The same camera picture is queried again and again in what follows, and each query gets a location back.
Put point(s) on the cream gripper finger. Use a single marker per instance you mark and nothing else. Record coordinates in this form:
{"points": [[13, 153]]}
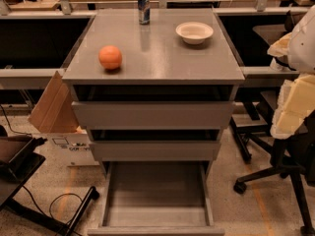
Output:
{"points": [[296, 102], [280, 47]]}

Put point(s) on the orange fruit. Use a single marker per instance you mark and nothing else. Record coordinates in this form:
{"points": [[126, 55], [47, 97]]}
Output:
{"points": [[110, 57]]}

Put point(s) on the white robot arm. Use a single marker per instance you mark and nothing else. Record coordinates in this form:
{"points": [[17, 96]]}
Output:
{"points": [[301, 49]]}

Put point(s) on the grey drawer cabinet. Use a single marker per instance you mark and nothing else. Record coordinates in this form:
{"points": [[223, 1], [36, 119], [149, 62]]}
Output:
{"points": [[155, 54]]}

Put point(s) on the grey bottom drawer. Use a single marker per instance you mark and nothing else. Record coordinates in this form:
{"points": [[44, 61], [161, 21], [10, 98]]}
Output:
{"points": [[156, 199]]}

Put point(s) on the grey drawer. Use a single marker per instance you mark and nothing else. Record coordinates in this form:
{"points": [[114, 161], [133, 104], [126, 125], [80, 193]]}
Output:
{"points": [[156, 199], [155, 145], [153, 107]]}

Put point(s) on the grey top drawer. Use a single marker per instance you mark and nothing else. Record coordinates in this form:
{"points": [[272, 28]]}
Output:
{"points": [[153, 107]]}

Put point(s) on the grey middle drawer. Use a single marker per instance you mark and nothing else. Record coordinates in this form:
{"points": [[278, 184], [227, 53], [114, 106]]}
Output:
{"points": [[155, 145]]}

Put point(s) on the black office chair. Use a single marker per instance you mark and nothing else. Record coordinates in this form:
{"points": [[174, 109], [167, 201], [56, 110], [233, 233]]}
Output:
{"points": [[294, 158]]}

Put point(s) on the white paper bowl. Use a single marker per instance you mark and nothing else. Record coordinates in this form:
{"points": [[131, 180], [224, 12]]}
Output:
{"points": [[194, 32]]}

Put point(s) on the blue silver drink can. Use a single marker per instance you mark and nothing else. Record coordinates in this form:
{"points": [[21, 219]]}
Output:
{"points": [[144, 11]]}

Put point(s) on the white printed cardboard box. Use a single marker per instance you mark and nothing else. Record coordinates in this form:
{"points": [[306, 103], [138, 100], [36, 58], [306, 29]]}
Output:
{"points": [[74, 146]]}

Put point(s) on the brown cardboard flap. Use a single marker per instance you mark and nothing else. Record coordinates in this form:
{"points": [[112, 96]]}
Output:
{"points": [[53, 113]]}

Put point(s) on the black monitor stand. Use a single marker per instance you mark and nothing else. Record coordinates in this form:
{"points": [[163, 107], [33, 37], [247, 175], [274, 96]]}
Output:
{"points": [[18, 162]]}

